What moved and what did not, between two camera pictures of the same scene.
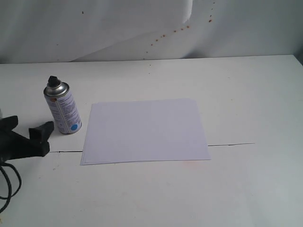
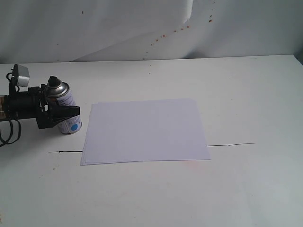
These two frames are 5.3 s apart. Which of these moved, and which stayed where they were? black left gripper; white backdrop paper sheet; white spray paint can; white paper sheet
Moved: black left gripper
Stayed: white backdrop paper sheet; white spray paint can; white paper sheet
